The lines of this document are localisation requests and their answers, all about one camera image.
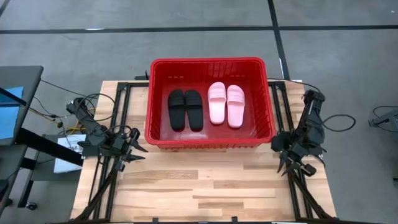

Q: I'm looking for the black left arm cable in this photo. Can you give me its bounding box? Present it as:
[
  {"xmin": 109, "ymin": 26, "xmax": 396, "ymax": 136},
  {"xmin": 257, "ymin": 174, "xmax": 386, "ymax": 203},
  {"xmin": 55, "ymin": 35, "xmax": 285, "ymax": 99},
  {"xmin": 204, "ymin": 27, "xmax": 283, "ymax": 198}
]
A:
[{"xmin": 73, "ymin": 92, "xmax": 116, "ymax": 124}]

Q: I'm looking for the blue sheet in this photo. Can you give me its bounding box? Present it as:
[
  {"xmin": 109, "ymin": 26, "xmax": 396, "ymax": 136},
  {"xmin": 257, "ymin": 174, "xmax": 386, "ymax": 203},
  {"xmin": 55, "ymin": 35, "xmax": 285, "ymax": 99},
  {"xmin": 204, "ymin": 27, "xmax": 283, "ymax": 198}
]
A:
[{"xmin": 0, "ymin": 86, "xmax": 25, "ymax": 140}]

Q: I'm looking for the grey desk top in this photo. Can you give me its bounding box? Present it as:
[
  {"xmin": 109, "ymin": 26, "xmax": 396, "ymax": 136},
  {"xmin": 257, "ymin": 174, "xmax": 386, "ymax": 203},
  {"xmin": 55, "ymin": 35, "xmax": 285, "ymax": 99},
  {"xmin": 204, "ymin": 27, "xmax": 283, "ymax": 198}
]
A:
[{"xmin": 0, "ymin": 65, "xmax": 44, "ymax": 147}]

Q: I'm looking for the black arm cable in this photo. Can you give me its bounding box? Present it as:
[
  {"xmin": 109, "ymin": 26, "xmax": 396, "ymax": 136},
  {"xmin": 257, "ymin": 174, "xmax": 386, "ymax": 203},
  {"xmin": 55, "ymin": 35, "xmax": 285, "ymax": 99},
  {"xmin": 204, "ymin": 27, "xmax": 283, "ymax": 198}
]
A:
[
  {"xmin": 322, "ymin": 113, "xmax": 357, "ymax": 133},
  {"xmin": 73, "ymin": 92, "xmax": 116, "ymax": 124}
]

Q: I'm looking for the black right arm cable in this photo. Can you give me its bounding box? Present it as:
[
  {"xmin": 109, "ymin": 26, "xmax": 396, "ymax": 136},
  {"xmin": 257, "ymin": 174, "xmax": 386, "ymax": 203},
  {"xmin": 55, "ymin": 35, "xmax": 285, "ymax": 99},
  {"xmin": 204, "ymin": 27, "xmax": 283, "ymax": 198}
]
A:
[{"xmin": 322, "ymin": 113, "xmax": 357, "ymax": 133}]

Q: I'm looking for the red plastic ribbed bin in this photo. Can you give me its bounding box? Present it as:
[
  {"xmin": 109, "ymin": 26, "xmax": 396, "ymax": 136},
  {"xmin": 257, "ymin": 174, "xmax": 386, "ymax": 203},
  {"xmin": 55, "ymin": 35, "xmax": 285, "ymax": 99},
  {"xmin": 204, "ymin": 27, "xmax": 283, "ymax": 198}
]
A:
[{"xmin": 144, "ymin": 57, "xmax": 277, "ymax": 149}]

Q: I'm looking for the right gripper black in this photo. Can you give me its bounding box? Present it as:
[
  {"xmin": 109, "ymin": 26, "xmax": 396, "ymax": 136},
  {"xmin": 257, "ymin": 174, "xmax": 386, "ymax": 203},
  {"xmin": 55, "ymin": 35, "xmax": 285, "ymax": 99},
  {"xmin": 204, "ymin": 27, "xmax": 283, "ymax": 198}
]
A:
[{"xmin": 270, "ymin": 130, "xmax": 318, "ymax": 177}]

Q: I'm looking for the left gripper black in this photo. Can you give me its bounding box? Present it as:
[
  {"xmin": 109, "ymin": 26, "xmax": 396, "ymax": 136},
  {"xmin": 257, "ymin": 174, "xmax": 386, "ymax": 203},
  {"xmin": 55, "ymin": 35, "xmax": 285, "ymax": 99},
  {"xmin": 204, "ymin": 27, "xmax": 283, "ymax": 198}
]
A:
[{"xmin": 108, "ymin": 127, "xmax": 149, "ymax": 172}]

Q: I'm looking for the white printed paper box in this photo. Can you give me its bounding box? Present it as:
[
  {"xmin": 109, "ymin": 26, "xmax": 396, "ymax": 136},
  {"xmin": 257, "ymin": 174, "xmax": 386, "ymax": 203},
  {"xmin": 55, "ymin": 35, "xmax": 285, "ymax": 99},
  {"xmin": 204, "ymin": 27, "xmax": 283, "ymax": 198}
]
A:
[{"xmin": 53, "ymin": 133, "xmax": 87, "ymax": 174}]

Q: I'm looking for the black rubber slide sandal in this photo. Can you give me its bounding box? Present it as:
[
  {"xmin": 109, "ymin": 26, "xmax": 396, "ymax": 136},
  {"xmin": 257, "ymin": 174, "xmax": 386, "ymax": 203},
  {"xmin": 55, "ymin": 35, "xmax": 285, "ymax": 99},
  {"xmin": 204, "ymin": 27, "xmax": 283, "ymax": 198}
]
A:
[
  {"xmin": 167, "ymin": 89, "xmax": 187, "ymax": 131},
  {"xmin": 184, "ymin": 89, "xmax": 205, "ymax": 131}
]

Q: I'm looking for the yellow cable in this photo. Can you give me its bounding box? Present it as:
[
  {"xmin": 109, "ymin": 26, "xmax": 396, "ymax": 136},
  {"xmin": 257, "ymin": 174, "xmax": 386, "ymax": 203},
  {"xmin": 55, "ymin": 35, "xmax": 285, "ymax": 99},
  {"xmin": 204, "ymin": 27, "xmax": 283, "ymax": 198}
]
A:
[{"xmin": 29, "ymin": 107, "xmax": 82, "ymax": 135}]

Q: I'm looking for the black desk leg frame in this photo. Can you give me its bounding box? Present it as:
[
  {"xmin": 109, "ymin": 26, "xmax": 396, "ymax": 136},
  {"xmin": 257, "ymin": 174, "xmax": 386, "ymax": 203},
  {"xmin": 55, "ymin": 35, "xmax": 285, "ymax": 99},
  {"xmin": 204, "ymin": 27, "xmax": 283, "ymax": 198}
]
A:
[{"xmin": 0, "ymin": 127, "xmax": 85, "ymax": 209}]

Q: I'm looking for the pink rubber slide sandal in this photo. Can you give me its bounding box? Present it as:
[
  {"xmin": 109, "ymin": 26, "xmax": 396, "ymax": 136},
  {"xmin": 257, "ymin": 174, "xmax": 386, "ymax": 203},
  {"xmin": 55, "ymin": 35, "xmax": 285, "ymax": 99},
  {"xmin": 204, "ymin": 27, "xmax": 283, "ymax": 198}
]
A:
[
  {"xmin": 207, "ymin": 82, "xmax": 227, "ymax": 126},
  {"xmin": 226, "ymin": 84, "xmax": 246, "ymax": 129}
]

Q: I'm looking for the thin black floor cable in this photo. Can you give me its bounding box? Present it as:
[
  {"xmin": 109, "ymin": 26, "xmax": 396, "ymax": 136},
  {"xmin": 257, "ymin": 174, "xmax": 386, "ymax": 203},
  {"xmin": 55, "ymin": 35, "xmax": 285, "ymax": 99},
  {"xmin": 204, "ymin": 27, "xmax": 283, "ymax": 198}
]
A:
[{"xmin": 40, "ymin": 79, "xmax": 100, "ymax": 100}]

